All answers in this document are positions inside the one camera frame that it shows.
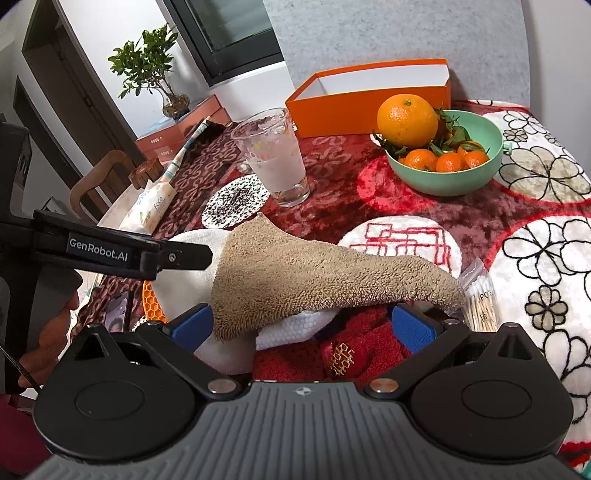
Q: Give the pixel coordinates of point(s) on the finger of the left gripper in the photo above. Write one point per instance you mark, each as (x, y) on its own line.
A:
(172, 255)

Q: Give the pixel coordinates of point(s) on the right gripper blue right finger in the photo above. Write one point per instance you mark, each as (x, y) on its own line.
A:
(430, 340)

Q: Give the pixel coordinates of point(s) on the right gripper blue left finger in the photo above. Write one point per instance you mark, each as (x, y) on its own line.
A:
(172, 344)

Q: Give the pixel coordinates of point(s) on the white fluffy towel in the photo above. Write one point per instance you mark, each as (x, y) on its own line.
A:
(179, 290)

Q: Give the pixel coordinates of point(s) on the red terry towel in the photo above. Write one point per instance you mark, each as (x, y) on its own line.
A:
(341, 345)

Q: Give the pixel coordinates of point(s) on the bag of cotton swabs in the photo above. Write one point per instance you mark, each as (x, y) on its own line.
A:
(480, 310)

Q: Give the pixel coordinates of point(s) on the beige terry towel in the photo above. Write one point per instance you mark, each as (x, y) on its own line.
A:
(265, 275)

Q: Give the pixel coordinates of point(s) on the person's left hand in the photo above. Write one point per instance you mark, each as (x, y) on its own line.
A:
(39, 363)

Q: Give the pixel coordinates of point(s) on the orange silicone mat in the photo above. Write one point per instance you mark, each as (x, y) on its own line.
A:
(151, 307)

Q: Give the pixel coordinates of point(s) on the cream product box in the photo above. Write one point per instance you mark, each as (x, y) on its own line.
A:
(149, 208)

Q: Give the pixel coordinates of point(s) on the wooden chair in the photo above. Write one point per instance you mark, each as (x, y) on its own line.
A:
(112, 170)

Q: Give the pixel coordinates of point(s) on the striped paper tube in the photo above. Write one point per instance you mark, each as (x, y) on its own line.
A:
(176, 162)

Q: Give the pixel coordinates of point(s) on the white waffle cloth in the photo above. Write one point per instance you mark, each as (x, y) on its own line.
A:
(294, 329)

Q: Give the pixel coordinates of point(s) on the copper storage boxes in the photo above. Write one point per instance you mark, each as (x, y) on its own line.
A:
(164, 138)

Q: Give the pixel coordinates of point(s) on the red patterned plush tablecloth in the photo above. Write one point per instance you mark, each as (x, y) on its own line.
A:
(530, 226)

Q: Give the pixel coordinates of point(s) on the frosted drinking glass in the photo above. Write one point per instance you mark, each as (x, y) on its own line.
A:
(269, 144)

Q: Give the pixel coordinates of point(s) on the small tangerine left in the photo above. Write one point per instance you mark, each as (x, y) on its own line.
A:
(421, 159)

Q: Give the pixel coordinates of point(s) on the small tangerine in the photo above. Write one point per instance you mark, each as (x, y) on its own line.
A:
(450, 162)
(475, 158)
(421, 159)

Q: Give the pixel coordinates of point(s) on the small tangerine middle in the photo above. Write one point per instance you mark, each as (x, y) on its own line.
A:
(450, 162)

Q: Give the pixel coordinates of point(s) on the small tangerine right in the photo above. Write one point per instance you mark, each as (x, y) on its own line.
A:
(475, 158)

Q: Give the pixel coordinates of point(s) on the potted green plant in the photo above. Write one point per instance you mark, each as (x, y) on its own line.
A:
(145, 65)

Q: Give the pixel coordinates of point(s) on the large orange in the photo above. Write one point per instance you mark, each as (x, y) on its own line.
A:
(407, 120)

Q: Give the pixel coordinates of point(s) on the green fruit bowl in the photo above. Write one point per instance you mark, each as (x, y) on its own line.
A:
(460, 132)

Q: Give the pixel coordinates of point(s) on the orange cardboard box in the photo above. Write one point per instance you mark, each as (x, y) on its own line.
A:
(346, 100)

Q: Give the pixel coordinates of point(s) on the dark window frame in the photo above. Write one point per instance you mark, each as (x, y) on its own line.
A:
(226, 38)

